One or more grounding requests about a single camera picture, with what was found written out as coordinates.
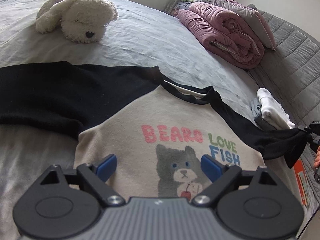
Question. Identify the red book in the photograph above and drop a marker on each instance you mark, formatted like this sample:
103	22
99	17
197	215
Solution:
298	167

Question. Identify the light blue notebook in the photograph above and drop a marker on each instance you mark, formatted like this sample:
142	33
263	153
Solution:
305	187

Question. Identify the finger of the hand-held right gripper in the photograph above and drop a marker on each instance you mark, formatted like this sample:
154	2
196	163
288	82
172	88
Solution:
308	131

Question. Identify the white plush dog toy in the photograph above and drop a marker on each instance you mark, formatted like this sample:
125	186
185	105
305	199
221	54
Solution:
82	15

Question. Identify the grey quilted headboard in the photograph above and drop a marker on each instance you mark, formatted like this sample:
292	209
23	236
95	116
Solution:
295	55

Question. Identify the white folded garment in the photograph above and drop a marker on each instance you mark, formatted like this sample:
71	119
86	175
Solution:
272	110

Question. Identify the pink folded quilt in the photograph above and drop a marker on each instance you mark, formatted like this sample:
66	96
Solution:
222	35

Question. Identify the pink and grey pillow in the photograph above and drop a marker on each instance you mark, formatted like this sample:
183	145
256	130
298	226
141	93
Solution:
250	17

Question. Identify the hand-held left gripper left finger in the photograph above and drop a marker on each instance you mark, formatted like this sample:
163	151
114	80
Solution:
107	166

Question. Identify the person's right hand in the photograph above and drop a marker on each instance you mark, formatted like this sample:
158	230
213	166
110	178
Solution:
318	157

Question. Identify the grey bed sheet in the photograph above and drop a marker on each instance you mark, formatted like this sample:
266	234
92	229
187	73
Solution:
137	37

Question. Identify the beige and black raglan sweatshirt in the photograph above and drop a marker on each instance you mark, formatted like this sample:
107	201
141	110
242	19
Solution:
120	120

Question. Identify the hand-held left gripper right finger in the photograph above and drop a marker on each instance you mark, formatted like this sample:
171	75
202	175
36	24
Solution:
212	167

